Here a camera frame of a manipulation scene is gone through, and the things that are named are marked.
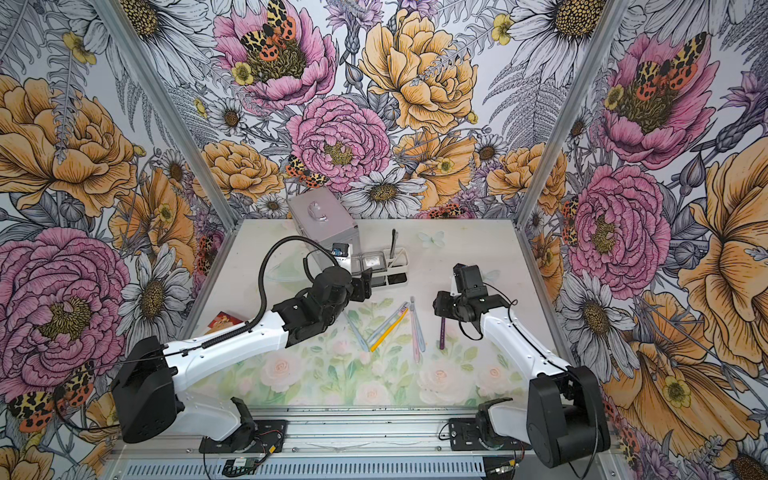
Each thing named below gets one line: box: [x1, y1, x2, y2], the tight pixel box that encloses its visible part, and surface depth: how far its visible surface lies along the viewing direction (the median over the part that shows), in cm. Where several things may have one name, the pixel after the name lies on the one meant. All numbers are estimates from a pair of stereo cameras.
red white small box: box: [204, 310, 245, 336], surface depth 91 cm
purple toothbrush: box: [440, 317, 446, 350], surface depth 93 cm
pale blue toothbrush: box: [410, 296, 427, 353], surface depth 96 cm
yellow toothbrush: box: [369, 307, 409, 353], surface depth 94 cm
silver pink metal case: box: [286, 186, 361, 273], surface depth 104 cm
